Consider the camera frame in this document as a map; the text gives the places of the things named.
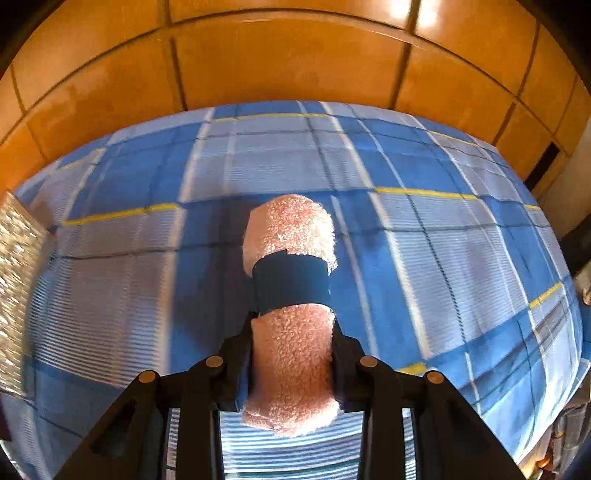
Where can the gold embossed tissue box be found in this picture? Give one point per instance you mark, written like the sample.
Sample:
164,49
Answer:
18,286

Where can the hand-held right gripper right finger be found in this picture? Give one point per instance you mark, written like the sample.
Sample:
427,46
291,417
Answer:
346,374

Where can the blue plaid bed sheet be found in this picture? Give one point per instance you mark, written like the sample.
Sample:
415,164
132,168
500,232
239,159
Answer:
438,254

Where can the pink towel roll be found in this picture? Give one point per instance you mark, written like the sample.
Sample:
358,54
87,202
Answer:
291,360

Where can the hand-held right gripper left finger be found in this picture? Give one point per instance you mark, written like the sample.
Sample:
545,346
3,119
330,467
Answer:
235,369

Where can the wooden wardrobe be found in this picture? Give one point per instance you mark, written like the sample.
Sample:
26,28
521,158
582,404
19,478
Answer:
295,60

